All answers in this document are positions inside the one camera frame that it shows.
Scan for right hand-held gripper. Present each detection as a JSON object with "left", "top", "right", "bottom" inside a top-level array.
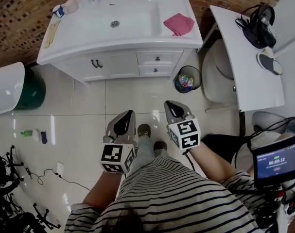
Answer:
[{"left": 163, "top": 100, "right": 202, "bottom": 151}]

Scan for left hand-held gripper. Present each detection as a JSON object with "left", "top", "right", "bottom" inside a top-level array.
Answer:
[{"left": 98, "top": 110, "right": 138, "bottom": 175}]

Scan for white drawer with black knob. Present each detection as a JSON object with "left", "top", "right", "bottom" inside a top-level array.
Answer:
[
  {"left": 136, "top": 50, "right": 185, "bottom": 66},
  {"left": 138, "top": 65, "right": 178, "bottom": 77}
]

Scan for person's left forearm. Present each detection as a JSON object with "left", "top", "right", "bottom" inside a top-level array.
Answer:
[{"left": 82, "top": 169, "right": 123, "bottom": 209}]

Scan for person's right forearm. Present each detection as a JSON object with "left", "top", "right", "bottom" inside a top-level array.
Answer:
[{"left": 186, "top": 141, "right": 238, "bottom": 182}]

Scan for white sink basin top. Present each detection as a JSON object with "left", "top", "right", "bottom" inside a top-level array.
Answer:
[{"left": 37, "top": 0, "right": 203, "bottom": 66}]

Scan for person's brown left shoe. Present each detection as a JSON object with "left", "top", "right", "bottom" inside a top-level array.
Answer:
[{"left": 137, "top": 123, "right": 152, "bottom": 138}]

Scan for person's brown shoe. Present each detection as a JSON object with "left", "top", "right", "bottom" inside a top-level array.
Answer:
[
  {"left": 153, "top": 140, "right": 168, "bottom": 153},
  {"left": 137, "top": 123, "right": 152, "bottom": 138}
]

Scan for person's blue jeans legs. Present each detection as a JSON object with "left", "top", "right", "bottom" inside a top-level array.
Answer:
[{"left": 131, "top": 135, "right": 168, "bottom": 177}]

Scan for person's brown right shoe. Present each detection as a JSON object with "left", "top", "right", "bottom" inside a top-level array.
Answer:
[{"left": 153, "top": 140, "right": 168, "bottom": 153}]

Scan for black mesh trash bin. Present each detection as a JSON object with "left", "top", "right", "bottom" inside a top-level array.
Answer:
[{"left": 174, "top": 65, "right": 202, "bottom": 95}]

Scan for grey toilet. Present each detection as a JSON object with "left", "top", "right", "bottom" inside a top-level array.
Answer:
[{"left": 201, "top": 38, "right": 238, "bottom": 104}]

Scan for striped shirt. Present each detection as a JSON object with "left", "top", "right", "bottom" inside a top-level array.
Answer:
[{"left": 64, "top": 155, "right": 284, "bottom": 233}]

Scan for white power strip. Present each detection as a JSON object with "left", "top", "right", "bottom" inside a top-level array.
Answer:
[{"left": 55, "top": 162, "right": 65, "bottom": 176}]

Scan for white vanity cabinet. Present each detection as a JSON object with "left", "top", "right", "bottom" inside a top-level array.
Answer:
[{"left": 61, "top": 48, "right": 194, "bottom": 86}]

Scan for grey round stool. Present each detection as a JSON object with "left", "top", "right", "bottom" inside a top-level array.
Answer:
[{"left": 251, "top": 111, "right": 295, "bottom": 137}]

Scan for small white bottle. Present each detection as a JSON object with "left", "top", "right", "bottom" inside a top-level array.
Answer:
[{"left": 32, "top": 128, "right": 42, "bottom": 142}]

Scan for white table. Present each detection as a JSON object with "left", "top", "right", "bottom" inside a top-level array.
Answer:
[{"left": 209, "top": 5, "right": 285, "bottom": 112}]

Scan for black monitor screen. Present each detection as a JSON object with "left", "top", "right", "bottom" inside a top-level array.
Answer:
[{"left": 250, "top": 134, "right": 295, "bottom": 188}]

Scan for green round bucket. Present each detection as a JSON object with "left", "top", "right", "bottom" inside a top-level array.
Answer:
[{"left": 14, "top": 66, "right": 47, "bottom": 111}]

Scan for pink cloth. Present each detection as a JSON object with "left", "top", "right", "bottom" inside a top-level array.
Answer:
[{"left": 163, "top": 13, "right": 195, "bottom": 37}]

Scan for grey slipper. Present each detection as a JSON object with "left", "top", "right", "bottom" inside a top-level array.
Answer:
[{"left": 256, "top": 48, "right": 283, "bottom": 76}]

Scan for beige wooden comb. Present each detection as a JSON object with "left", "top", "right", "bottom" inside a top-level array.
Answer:
[{"left": 44, "top": 20, "right": 61, "bottom": 49}]

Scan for black bag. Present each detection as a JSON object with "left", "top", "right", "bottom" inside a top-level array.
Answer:
[{"left": 235, "top": 3, "right": 278, "bottom": 50}]

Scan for black stands heap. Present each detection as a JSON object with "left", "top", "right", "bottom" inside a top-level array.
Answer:
[{"left": 0, "top": 144, "right": 62, "bottom": 233}]

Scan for blue and white cup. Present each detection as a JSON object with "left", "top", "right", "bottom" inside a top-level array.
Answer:
[{"left": 52, "top": 4, "right": 66, "bottom": 18}]

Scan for beige cup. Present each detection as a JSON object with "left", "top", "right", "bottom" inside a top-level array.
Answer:
[{"left": 64, "top": 0, "right": 80, "bottom": 13}]

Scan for thin white floor cable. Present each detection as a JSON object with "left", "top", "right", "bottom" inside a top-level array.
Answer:
[{"left": 68, "top": 78, "right": 76, "bottom": 117}]

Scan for black floor cable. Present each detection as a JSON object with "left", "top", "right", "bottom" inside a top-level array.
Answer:
[{"left": 25, "top": 167, "right": 91, "bottom": 192}]

